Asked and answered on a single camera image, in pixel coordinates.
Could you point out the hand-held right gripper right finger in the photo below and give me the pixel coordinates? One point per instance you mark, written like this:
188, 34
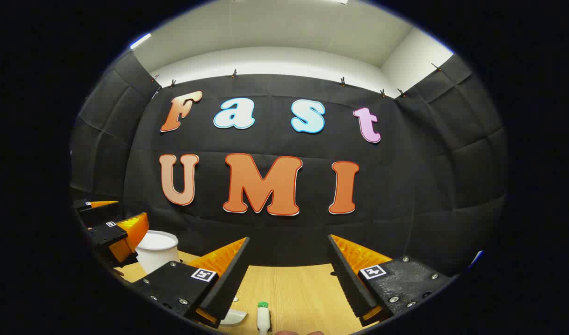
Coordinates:
347, 284

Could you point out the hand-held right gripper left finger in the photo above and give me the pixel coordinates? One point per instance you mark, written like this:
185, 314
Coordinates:
231, 284

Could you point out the small white broom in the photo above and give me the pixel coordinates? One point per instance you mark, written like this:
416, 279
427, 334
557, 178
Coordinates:
263, 318

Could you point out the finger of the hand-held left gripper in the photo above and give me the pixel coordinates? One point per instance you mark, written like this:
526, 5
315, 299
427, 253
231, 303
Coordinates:
98, 214
107, 235

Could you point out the grey dustpan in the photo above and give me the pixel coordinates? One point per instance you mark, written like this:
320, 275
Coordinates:
233, 318

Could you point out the wooden desktop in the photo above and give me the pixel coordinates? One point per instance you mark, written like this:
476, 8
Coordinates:
303, 298

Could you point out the white garbage bin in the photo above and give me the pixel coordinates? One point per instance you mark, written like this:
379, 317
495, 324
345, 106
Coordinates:
156, 253

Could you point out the row of small cloth clips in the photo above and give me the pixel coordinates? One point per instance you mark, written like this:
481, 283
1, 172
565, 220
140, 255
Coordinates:
234, 73

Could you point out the ceiling light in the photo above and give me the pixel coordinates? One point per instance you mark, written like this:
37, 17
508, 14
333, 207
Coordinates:
140, 41

